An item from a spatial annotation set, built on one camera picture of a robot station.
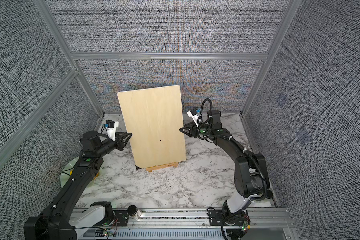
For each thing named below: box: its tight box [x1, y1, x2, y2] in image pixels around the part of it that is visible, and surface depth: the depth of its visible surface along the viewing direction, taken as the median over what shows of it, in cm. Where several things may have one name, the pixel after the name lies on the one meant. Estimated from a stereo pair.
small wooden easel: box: [146, 162, 179, 173], surface depth 88 cm
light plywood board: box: [117, 85, 187, 169], surface depth 77 cm
